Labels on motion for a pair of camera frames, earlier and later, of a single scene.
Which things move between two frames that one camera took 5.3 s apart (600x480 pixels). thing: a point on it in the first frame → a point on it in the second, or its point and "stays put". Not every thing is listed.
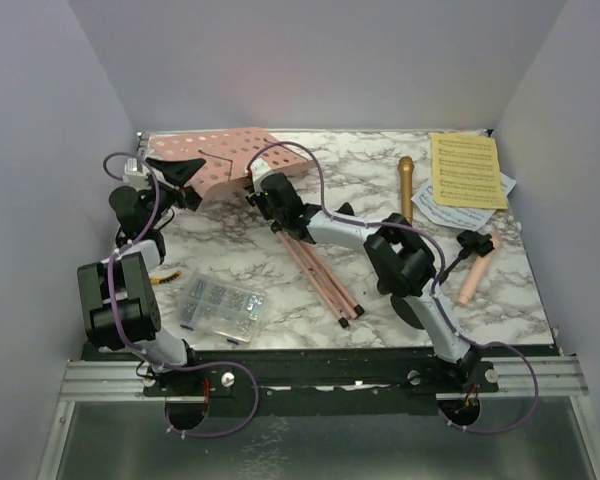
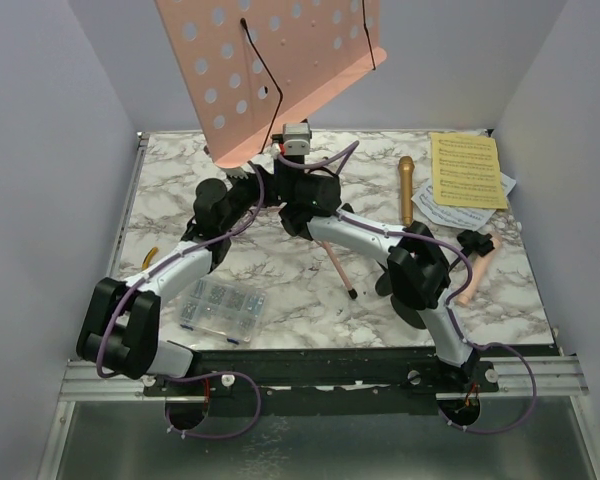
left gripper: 177,173 → 268,188
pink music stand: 227,155 → 252,65
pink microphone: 477,271 stays put
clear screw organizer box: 226,309 stays put
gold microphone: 406,169 stays put
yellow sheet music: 465,171 stays put
